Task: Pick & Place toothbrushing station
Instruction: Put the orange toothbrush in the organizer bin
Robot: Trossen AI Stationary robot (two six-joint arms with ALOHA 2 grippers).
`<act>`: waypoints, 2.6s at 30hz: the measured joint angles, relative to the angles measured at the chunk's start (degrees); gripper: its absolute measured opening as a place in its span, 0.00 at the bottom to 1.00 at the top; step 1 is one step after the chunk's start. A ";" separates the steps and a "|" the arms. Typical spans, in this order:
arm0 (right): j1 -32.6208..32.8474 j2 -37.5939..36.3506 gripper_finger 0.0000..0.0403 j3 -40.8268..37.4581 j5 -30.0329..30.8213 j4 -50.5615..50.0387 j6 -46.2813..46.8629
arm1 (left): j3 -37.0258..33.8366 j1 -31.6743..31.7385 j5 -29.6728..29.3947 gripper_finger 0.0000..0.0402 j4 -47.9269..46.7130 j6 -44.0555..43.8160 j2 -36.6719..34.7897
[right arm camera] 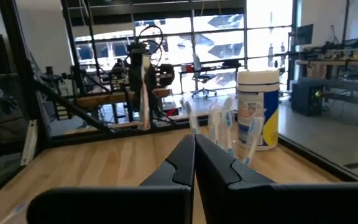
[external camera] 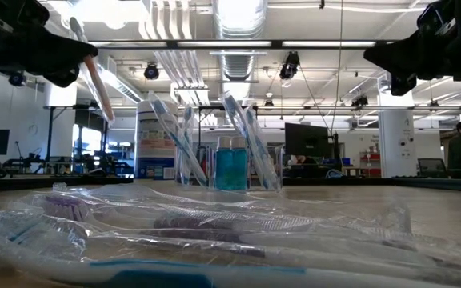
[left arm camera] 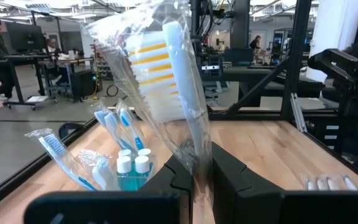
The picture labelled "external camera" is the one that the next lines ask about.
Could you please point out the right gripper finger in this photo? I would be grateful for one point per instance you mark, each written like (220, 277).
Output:
(406, 74)
(402, 56)

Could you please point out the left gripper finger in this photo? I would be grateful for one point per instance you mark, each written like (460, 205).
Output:
(62, 50)
(60, 76)

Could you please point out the orange white toothbrush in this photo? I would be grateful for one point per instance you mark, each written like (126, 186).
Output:
(96, 80)

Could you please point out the white building column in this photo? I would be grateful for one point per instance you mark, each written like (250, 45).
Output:
(396, 132)
(60, 98)

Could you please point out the red shelf unit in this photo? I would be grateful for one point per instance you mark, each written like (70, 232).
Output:
(370, 158)

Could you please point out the black office chair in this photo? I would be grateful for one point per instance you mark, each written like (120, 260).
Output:
(430, 168)

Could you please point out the white wipes canister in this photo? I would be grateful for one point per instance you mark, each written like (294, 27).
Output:
(150, 144)

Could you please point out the black computer monitor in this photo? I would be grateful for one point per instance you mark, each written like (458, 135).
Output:
(306, 138)

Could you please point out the white ceiling conduit bundle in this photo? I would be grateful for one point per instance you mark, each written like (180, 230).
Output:
(182, 68)

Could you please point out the purple white wrapped toothbrush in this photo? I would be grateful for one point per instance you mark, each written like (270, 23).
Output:
(198, 236)
(64, 206)

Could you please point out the clear acrylic organizer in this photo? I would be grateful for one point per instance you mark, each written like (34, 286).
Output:
(280, 168)

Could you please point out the black ceiling-mounted camera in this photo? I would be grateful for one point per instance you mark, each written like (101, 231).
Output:
(359, 100)
(16, 78)
(151, 71)

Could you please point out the black metal stand frame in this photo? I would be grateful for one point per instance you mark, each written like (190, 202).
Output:
(50, 132)
(214, 107)

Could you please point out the black overhead frame beam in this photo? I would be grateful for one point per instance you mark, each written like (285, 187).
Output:
(170, 44)

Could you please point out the black aluminium table frame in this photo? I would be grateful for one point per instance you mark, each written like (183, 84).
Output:
(34, 182)

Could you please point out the black overhead rig camera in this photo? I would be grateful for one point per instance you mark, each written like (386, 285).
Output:
(290, 64)

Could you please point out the silver round ventilation duct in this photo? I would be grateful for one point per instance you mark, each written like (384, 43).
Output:
(238, 66)

